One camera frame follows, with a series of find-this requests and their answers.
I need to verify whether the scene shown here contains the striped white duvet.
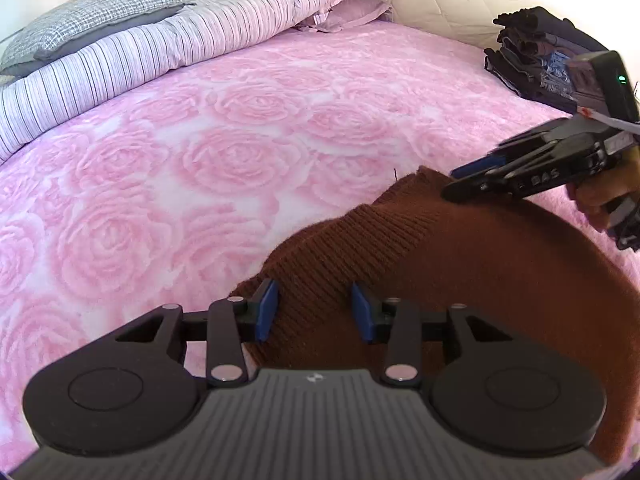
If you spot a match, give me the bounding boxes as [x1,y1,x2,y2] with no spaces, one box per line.
[1,0,335,160]

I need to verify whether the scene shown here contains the folded pink pillowcases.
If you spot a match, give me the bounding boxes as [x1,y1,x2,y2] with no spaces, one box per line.
[294,0,390,34]

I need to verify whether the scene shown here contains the person's right hand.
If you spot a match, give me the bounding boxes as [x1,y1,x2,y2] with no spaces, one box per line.
[566,160,640,232]

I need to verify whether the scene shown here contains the brown knitted vest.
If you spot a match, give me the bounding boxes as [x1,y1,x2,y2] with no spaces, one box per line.
[235,168,639,464]

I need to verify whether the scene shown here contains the grey checked pillow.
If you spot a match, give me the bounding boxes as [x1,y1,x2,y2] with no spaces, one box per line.
[1,0,184,78]

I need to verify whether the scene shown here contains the stack of folded dark clothes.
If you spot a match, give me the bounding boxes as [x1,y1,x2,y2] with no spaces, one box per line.
[484,6,605,114]

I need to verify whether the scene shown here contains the pink rose bed blanket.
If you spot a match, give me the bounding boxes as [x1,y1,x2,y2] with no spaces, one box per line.
[1,22,558,470]

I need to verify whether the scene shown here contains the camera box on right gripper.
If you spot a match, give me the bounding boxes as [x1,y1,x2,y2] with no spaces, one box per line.
[566,51,639,124]

